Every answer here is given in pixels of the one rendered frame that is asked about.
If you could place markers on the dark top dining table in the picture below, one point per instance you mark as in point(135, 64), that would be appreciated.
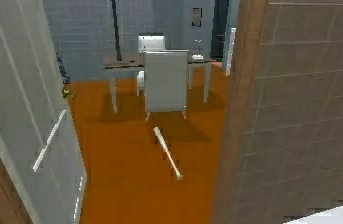
point(125, 62)

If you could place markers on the pale baseball bat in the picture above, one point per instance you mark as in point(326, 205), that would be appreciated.
point(166, 151)

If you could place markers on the yellow door knob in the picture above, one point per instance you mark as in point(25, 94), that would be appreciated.
point(67, 93)

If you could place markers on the white dining chair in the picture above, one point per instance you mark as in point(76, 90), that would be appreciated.
point(151, 42)
point(165, 81)

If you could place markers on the dark framed wall picture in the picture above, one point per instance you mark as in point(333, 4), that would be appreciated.
point(196, 17)

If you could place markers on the grey room door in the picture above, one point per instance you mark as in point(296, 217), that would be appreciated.
point(15, 100)

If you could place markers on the glass candle holder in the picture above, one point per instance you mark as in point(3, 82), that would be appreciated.
point(198, 50)

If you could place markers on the black floor lamp pole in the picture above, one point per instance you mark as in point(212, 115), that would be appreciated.
point(116, 30)

